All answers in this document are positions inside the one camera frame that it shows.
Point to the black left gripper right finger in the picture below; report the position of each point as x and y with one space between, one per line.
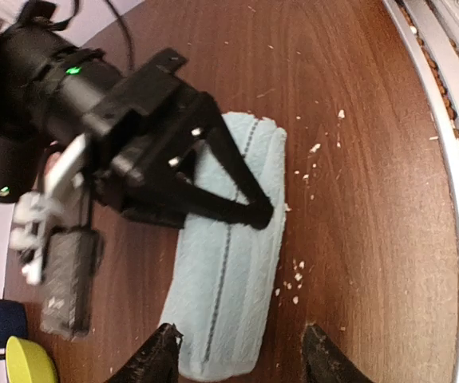
324 362

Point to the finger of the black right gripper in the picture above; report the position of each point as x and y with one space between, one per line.
222 145
191 199

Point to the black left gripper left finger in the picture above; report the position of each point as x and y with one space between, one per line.
156 360

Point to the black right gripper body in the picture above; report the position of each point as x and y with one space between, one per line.
142 128

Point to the light blue towel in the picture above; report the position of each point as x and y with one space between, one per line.
224 274

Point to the lime green bowl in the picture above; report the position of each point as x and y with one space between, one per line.
27 361

